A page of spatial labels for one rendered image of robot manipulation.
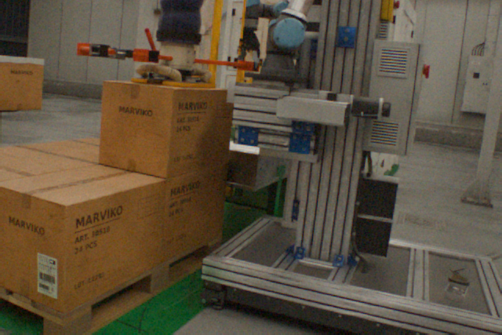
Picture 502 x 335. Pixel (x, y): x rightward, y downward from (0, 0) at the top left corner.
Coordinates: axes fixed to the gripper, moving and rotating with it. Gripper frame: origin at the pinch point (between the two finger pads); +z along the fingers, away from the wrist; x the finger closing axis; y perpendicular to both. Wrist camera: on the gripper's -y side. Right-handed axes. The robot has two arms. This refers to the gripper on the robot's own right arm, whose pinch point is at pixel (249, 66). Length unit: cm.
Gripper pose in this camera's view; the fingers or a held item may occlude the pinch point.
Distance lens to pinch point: 257.6
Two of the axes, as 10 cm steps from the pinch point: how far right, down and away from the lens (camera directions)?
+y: -4.3, 0.8, -9.0
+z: -0.9, 9.9, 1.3
